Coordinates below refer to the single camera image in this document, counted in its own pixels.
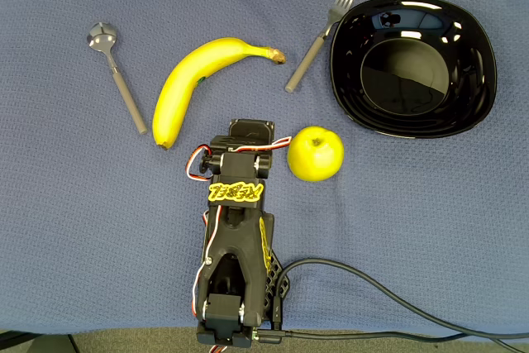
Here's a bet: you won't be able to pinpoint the yellow banana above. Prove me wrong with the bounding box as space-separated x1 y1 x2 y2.
151 36 287 150

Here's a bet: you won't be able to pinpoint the glossy black square plate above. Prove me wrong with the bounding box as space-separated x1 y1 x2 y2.
329 0 498 139

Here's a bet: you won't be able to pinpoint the yellow-green apple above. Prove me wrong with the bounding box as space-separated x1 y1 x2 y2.
286 126 346 183

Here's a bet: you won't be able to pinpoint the blue woven table cloth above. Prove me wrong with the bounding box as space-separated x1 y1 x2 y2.
0 0 529 336

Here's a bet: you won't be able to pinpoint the red white gripper servo wire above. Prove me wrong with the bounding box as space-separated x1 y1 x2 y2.
228 136 293 154

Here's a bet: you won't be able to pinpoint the red white wrist wire loop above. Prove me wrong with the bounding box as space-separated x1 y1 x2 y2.
184 144 212 183

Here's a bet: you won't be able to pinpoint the metal fork with grey handle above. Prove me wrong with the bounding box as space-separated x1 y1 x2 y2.
284 0 359 93

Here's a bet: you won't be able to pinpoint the metal spoon with grey handle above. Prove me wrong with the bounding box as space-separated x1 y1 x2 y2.
86 21 149 136

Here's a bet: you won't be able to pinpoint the black USB cable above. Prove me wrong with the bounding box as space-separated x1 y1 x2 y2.
270 257 529 340

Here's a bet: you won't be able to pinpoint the red white shoulder servo wire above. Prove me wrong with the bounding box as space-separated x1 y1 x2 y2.
191 208 218 321

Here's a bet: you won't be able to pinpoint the black power cable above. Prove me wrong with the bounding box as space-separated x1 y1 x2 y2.
255 329 529 349

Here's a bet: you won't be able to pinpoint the black camera stand poles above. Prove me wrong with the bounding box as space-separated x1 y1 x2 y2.
0 329 82 353

